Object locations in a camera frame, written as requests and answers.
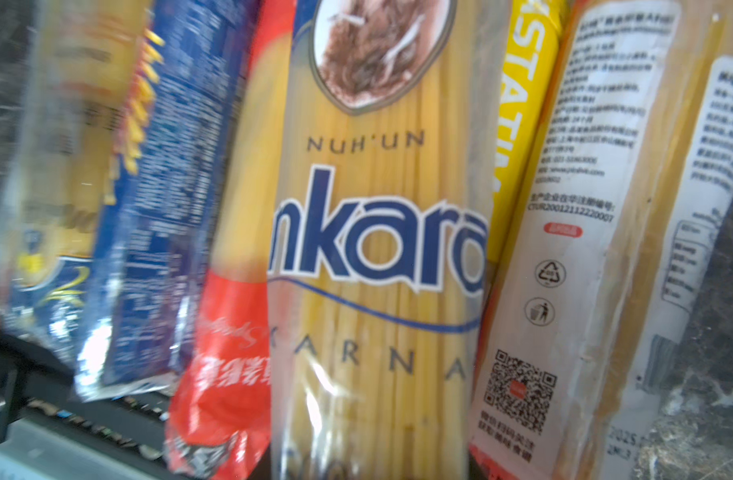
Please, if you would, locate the Ankara spaghetti bag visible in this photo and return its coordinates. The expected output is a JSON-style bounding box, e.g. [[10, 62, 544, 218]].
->
[[268, 1, 512, 479]]

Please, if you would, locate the yellow Pastatime spaghetti bag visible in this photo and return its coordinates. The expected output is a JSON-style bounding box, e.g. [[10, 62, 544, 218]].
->
[[488, 0, 570, 265]]

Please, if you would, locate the red yellow spaghetti bag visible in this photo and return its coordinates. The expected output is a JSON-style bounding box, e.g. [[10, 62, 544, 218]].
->
[[164, 1, 296, 479]]

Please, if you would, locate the red white-label spaghetti bag left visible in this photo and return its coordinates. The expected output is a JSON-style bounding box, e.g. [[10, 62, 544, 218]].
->
[[586, 55, 733, 479]]

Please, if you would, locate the red spaghetti bag white label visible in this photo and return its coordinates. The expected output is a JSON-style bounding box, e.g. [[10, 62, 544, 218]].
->
[[470, 1, 733, 479]]

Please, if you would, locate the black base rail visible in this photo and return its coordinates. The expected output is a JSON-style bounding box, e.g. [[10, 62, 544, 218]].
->
[[0, 331, 168, 450]]

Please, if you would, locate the blue yellow spaghetti bag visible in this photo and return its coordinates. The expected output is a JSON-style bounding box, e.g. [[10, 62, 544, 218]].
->
[[0, 1, 150, 365]]

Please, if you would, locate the blue Barilla spaghetti bag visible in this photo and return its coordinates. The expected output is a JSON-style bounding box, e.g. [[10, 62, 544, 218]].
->
[[74, 1, 260, 401]]

